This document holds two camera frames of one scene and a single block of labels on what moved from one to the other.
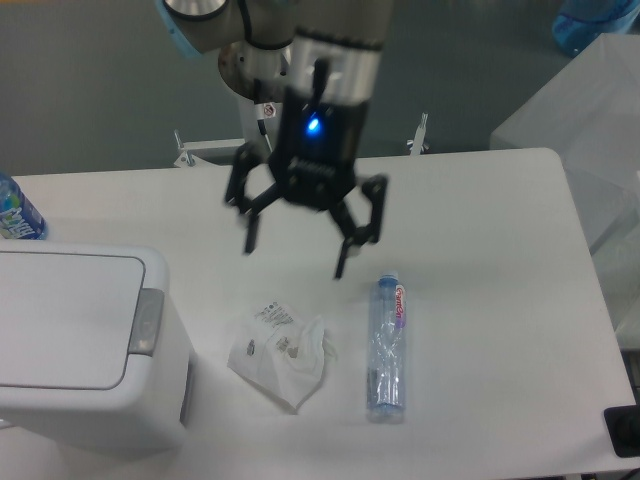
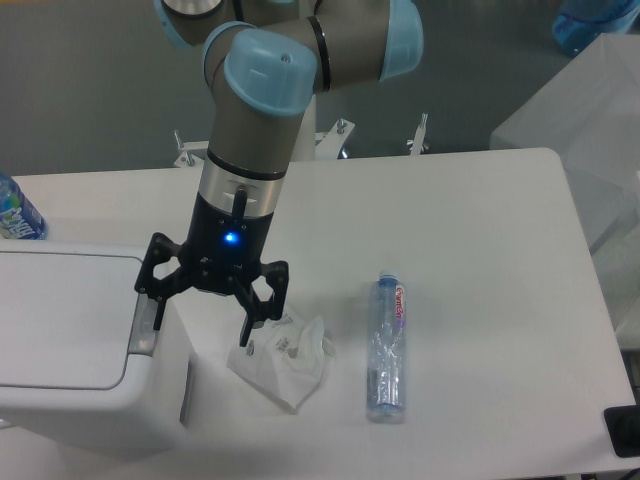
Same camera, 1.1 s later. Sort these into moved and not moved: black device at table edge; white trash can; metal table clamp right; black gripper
Moved: black gripper
Not moved: black device at table edge; metal table clamp right; white trash can
